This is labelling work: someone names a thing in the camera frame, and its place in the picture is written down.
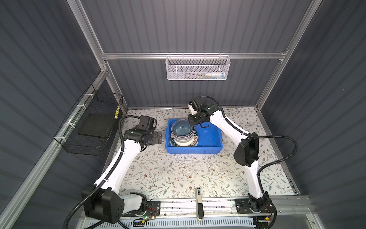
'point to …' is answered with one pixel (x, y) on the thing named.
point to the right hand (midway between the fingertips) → (191, 121)
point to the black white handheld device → (199, 204)
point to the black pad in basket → (96, 124)
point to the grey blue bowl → (181, 128)
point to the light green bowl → (184, 143)
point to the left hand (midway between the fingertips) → (151, 138)
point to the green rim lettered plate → (177, 144)
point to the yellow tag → (116, 113)
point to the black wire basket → (92, 101)
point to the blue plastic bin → (209, 141)
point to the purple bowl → (181, 139)
